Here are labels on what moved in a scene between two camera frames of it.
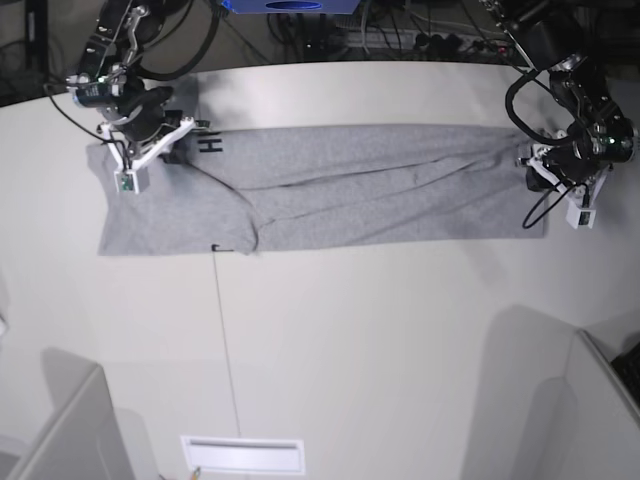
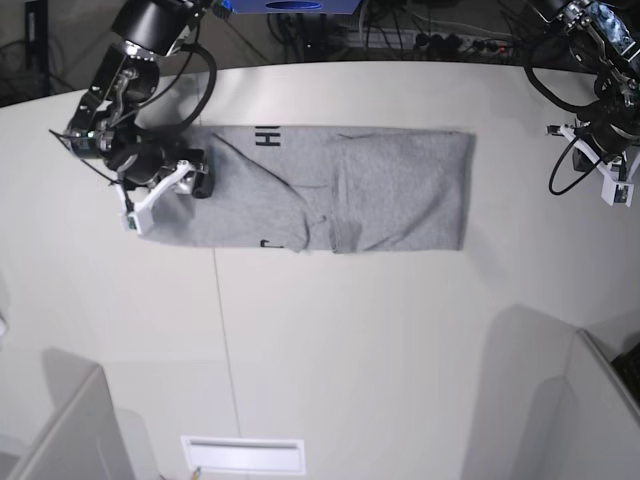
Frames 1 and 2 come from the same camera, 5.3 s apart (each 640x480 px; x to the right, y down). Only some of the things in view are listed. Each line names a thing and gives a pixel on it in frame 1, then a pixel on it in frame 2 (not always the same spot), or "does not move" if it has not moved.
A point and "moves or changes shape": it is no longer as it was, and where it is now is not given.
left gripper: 564,163 → 608,135
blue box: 291,6 does not move
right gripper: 142,114 → 150,164
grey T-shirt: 238,190 moves or changes shape
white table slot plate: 245,455 does not move
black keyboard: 627,366 does not move
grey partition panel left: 82,438 does not move
